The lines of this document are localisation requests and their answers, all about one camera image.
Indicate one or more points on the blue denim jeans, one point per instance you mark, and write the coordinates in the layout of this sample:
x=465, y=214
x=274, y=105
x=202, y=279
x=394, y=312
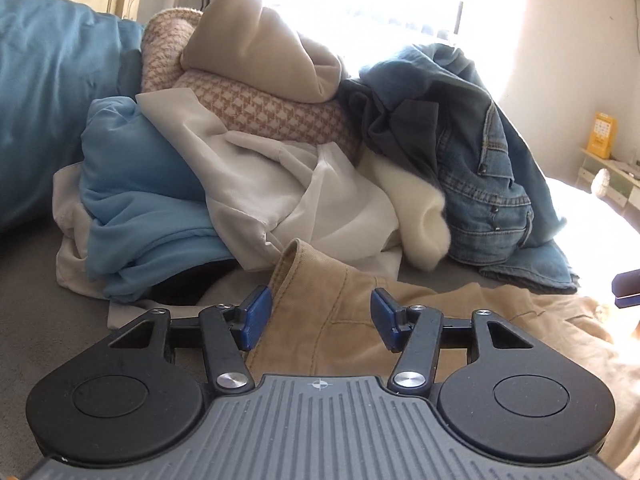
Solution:
x=490, y=200

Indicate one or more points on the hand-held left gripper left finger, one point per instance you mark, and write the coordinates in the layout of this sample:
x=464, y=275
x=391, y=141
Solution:
x=255, y=317

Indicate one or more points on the white low cabinet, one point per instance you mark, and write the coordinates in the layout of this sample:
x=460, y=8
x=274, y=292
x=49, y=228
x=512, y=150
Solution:
x=617, y=180

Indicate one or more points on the blue duvet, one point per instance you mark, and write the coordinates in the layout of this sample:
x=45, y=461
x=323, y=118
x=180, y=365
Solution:
x=50, y=85

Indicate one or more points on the white cotton garment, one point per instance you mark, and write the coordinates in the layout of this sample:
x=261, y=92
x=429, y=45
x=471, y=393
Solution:
x=70, y=240

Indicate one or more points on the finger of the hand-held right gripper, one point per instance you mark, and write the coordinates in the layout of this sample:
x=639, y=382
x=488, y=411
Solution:
x=627, y=290

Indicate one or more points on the white satin shirt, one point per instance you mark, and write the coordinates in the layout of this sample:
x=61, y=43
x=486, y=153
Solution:
x=250, y=185

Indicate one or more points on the beige hoodie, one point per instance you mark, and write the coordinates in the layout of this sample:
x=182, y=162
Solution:
x=260, y=45

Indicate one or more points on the white fluffy garment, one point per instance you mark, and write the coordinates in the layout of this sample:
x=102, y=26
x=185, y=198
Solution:
x=425, y=220

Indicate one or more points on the light blue garment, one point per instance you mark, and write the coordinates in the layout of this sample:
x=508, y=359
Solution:
x=140, y=185

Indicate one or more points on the white fluffy ball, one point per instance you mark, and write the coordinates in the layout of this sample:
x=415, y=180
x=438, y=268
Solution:
x=601, y=182

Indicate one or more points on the bed with grey sheet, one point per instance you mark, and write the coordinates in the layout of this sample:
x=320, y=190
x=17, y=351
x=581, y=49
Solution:
x=30, y=285

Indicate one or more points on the pink houndstooth garment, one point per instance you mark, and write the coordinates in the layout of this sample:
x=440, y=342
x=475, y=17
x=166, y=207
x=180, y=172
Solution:
x=280, y=115

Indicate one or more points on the dark grey garment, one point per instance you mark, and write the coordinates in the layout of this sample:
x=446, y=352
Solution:
x=395, y=125

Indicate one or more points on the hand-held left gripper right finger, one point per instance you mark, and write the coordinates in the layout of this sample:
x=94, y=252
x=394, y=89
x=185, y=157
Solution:
x=382, y=317

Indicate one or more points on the yellow box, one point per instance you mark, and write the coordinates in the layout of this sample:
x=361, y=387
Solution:
x=601, y=135

